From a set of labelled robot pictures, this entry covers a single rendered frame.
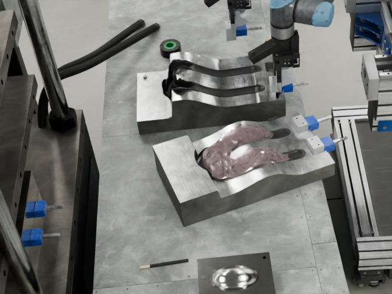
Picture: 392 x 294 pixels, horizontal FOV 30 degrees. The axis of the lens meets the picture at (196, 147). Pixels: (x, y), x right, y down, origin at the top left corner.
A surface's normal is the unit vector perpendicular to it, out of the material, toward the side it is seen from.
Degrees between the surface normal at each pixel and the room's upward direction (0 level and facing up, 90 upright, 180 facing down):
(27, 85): 0
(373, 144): 0
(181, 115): 90
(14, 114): 0
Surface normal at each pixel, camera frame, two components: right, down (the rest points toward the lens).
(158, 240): -0.09, -0.71
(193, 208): 0.34, 0.63
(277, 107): 0.05, 0.69
